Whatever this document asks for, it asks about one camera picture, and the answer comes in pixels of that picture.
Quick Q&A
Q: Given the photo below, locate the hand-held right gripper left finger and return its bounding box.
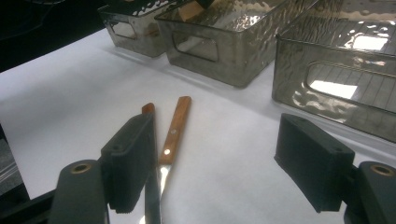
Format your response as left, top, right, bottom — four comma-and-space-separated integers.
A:
100, 112, 157, 215

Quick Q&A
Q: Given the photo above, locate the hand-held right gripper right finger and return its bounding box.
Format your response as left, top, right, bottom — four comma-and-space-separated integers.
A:
274, 113, 356, 214

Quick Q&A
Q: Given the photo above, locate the light wooden handled spoon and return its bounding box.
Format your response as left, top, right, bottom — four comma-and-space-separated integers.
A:
177, 0, 205, 22

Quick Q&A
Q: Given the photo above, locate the wooden handled metal fork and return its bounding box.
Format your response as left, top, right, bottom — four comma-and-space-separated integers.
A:
157, 95, 192, 200

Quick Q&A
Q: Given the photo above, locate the smoky clear plastic bin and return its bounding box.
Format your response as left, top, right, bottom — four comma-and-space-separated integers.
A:
271, 0, 396, 144
154, 0, 319, 90
97, 0, 176, 59

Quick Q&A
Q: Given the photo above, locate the white table cover sheet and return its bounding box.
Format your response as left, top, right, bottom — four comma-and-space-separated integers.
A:
0, 27, 396, 224

